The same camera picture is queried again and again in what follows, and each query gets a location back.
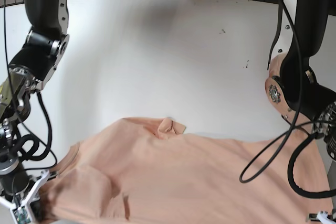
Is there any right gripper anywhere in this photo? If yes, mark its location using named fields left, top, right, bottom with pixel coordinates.
left=1, top=170, right=57, bottom=223

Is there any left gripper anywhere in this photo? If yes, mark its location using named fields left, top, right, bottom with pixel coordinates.
left=306, top=209, right=335, bottom=224

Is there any peach T-shirt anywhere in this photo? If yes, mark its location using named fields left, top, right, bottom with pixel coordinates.
left=40, top=118, right=332, bottom=223

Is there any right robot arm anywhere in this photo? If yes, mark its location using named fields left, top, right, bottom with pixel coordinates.
left=1, top=0, right=69, bottom=223

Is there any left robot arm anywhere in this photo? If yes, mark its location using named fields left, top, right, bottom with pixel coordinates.
left=265, top=0, right=335, bottom=200

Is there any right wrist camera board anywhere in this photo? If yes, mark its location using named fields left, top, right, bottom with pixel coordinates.
left=11, top=206, right=33, bottom=224

